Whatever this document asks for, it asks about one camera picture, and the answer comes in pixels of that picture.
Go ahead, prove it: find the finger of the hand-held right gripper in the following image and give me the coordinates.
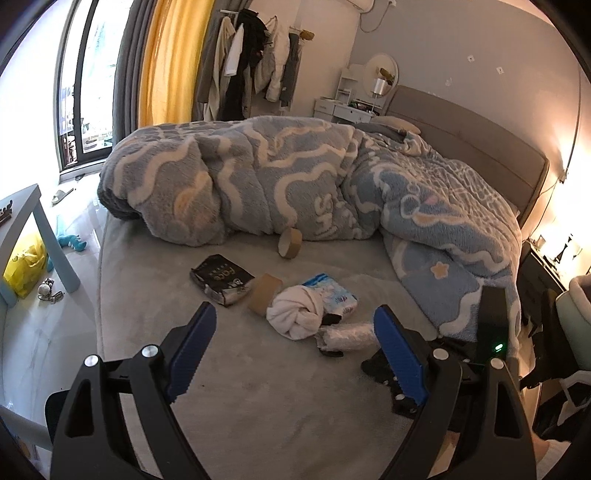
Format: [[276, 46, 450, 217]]
[[360, 344, 420, 420]]

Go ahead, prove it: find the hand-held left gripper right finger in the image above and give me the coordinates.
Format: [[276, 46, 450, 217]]
[[373, 305, 539, 480]]

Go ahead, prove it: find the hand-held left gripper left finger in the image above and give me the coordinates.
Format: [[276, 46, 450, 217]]
[[46, 302, 218, 480]]

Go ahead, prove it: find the clear plastic wrapper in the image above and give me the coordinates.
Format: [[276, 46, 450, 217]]
[[316, 320, 385, 359]]

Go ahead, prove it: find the black tissue pack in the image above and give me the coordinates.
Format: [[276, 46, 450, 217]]
[[189, 254, 256, 308]]

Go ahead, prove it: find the white cloth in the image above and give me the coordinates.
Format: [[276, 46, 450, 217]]
[[266, 285, 327, 342]]

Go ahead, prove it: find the dark nightstand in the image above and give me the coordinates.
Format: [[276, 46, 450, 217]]
[[516, 239, 570, 334]]

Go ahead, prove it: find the grey bed mattress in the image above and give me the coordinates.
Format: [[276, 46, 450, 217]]
[[95, 203, 444, 480]]

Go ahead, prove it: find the blue and white tissue pack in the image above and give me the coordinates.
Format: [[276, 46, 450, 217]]
[[302, 272, 360, 319]]

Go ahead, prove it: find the brown tape roll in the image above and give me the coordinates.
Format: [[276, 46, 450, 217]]
[[277, 226, 304, 258]]

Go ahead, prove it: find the blue toy dinosaur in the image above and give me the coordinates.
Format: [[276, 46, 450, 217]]
[[54, 228, 89, 254]]

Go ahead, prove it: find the grey upholstered headboard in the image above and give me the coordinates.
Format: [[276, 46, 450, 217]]
[[384, 85, 550, 229]]

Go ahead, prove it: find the yellow plastic bag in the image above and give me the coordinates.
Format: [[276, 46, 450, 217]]
[[3, 232, 49, 299]]

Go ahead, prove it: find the blue patterned fleece blanket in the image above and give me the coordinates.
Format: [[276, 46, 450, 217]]
[[97, 115, 525, 343]]

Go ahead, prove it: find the beige pillow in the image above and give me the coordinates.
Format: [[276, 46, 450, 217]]
[[369, 114, 423, 136]]

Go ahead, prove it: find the light blue table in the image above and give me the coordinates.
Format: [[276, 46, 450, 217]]
[[0, 183, 82, 308]]

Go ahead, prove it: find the white dressing table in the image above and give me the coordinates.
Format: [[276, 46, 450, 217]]
[[313, 64, 385, 125]]

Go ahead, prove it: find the white table lamp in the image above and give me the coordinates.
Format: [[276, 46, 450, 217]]
[[370, 77, 387, 112]]

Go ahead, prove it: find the round white mirror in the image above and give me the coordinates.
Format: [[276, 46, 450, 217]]
[[363, 52, 399, 100]]

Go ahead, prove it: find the dark framed window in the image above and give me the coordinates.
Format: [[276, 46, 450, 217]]
[[54, 0, 136, 172]]

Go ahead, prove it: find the grey curtain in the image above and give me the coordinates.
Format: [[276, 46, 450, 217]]
[[113, 0, 158, 155]]

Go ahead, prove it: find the yellow curtain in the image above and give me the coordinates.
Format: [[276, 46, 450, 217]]
[[137, 0, 219, 129]]

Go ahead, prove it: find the row of hanging clothes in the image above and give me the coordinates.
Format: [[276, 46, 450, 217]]
[[196, 8, 306, 121]]

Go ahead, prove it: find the keychain with keys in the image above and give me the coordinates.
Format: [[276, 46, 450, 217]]
[[37, 279, 66, 304]]

